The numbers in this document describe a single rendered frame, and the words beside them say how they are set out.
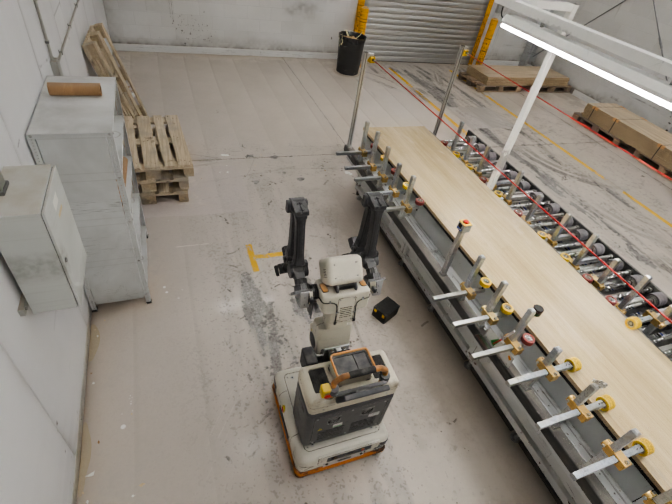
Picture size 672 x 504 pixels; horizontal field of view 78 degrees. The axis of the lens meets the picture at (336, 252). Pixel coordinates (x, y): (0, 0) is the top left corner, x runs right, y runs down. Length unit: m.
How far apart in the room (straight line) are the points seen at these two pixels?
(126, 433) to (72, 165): 1.74
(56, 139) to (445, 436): 3.19
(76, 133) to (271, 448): 2.31
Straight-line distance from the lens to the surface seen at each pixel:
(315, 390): 2.35
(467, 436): 3.44
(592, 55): 2.79
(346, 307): 2.27
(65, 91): 3.39
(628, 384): 3.10
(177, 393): 3.30
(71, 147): 2.97
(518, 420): 3.48
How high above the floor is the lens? 2.84
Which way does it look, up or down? 41 degrees down
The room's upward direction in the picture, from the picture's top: 11 degrees clockwise
